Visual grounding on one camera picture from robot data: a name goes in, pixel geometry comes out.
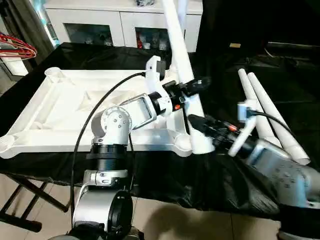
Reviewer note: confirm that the white plastic table leg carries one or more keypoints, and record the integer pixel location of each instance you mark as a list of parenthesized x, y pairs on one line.
[(260, 110), (183, 10), (280, 125), (182, 55)]

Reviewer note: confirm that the white plastic table top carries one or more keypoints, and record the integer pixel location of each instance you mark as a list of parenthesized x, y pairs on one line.
[(65, 110)]

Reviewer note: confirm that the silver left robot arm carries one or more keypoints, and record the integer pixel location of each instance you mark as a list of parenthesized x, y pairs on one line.
[(117, 125)]

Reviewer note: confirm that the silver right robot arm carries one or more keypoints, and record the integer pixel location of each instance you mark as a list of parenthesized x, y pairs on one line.
[(285, 172)]

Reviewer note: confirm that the small tan block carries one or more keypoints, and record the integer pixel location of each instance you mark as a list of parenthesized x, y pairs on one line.
[(235, 45)]

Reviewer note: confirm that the white glass-door cabinet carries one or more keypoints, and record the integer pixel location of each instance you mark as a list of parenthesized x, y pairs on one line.
[(115, 20)]

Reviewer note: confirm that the gray metal parts pile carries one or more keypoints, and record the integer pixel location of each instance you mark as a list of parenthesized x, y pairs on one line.
[(146, 2)]

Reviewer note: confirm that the black flat bar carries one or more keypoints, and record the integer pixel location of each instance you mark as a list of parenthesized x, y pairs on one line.
[(295, 49)]

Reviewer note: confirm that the black work mat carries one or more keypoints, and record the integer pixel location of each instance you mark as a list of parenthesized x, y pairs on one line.
[(30, 65)]

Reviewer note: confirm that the black folding table frame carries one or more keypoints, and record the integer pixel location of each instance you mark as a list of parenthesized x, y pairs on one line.
[(30, 200)]

